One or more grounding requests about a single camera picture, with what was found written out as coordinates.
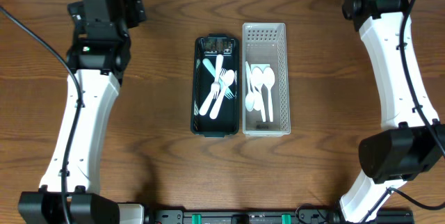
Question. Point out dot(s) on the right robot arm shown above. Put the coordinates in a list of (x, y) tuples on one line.
[(412, 138)]

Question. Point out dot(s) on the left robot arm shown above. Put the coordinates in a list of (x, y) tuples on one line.
[(69, 191)]

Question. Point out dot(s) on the white label in basket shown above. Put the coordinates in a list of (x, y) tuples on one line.
[(260, 66)]

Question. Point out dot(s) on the black plastic basket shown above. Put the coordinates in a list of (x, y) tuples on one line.
[(227, 122)]

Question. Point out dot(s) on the black mounting rail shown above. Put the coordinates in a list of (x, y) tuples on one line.
[(301, 215)]

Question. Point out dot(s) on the white plastic fork top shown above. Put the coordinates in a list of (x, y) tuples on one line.
[(215, 86)]

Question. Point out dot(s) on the white plastic fork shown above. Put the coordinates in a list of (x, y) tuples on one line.
[(212, 95), (215, 86), (227, 80)]

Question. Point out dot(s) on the white plastic fork handle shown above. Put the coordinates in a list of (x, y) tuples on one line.
[(209, 66)]

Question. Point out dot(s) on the clear plastic basket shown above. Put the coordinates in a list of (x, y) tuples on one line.
[(266, 106)]

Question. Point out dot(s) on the white plastic spoon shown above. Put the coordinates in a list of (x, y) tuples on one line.
[(269, 81), (249, 99), (257, 83), (258, 100)]

